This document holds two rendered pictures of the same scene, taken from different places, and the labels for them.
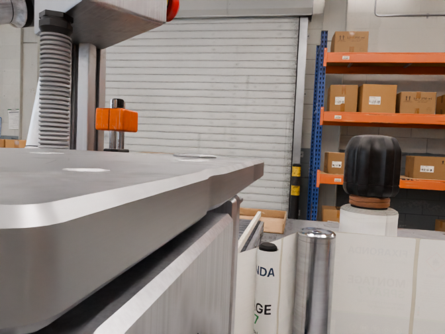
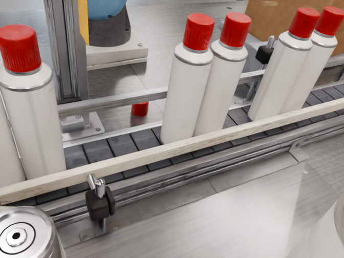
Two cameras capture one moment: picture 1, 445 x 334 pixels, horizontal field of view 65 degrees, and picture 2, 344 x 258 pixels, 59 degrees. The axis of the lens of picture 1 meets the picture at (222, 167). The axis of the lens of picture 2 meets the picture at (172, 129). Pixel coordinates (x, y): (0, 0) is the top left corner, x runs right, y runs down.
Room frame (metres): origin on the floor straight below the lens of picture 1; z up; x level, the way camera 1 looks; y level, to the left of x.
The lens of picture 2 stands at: (0.35, -0.20, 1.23)
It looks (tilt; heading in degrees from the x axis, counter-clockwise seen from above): 42 degrees down; 44
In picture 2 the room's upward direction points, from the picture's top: 11 degrees clockwise
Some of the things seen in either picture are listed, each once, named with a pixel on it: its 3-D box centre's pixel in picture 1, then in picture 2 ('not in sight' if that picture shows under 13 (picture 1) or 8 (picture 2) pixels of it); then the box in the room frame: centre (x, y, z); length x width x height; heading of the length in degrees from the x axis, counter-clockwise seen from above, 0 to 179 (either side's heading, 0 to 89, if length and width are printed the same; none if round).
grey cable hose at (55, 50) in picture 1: (54, 111); not in sight; (0.39, 0.19, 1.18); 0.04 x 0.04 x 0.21
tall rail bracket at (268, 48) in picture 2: not in sight; (265, 78); (0.87, 0.06, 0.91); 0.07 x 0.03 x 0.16; 78
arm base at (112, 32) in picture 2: not in sight; (100, 12); (0.70, 0.44, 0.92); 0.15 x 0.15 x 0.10
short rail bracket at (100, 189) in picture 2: not in sight; (101, 209); (0.45, -0.01, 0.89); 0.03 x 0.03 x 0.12; 78
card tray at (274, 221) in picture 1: (254, 219); not in sight; (1.51, -0.15, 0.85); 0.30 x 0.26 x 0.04; 168
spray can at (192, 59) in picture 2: not in sight; (186, 88); (0.62, 0.04, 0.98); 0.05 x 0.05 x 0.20
